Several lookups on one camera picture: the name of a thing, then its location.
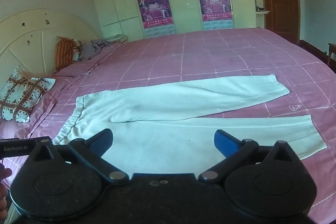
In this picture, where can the white brown patterned pillow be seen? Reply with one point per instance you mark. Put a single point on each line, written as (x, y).
(21, 96)

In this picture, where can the orange patterned pillow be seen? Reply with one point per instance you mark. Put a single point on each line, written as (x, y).
(64, 53)

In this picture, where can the white pants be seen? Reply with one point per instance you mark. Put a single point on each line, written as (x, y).
(162, 106)

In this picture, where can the dark wooden furniture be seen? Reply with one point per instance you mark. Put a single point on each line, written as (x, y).
(332, 54)

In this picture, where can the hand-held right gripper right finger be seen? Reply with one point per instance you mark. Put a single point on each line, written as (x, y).
(225, 142)

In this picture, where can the pink checked bed sheet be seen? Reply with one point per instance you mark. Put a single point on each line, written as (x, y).
(199, 56)

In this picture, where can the grey crumpled cloth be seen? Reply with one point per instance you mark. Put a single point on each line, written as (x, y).
(95, 47)

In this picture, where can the white wall shelf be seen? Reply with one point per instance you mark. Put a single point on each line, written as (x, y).
(263, 12)

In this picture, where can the cream bed headboard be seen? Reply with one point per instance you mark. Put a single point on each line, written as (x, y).
(34, 35)

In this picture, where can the purple wall poster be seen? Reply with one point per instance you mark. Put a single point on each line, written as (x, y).
(156, 11)
(216, 6)

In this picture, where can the folded pale green cloth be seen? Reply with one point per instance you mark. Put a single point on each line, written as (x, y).
(116, 38)

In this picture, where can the person's left hand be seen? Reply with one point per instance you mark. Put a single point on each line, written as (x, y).
(4, 173)

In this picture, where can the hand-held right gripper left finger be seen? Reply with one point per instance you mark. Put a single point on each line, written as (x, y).
(101, 140)

